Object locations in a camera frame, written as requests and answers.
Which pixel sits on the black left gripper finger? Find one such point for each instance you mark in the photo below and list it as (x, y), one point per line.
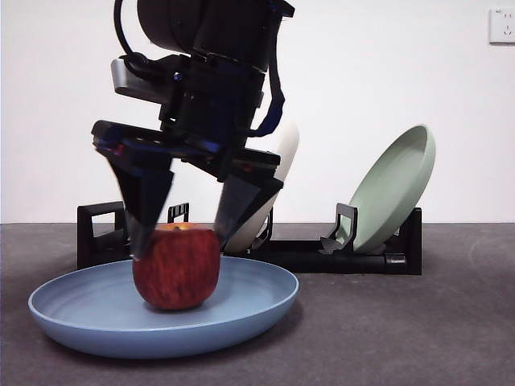
(241, 205)
(145, 197)

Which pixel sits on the red apple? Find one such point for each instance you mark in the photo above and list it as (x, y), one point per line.
(177, 273)

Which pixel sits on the blue plate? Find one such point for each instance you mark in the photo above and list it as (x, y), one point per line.
(100, 317)

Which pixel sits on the white plate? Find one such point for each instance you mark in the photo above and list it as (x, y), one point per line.
(289, 149)

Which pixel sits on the black plate rack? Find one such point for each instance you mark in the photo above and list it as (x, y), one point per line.
(362, 265)

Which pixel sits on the green plate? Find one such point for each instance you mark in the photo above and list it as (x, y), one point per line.
(390, 189)

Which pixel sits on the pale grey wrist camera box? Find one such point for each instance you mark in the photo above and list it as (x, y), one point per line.
(128, 82)

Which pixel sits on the white wall socket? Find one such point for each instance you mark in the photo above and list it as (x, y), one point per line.
(503, 26)

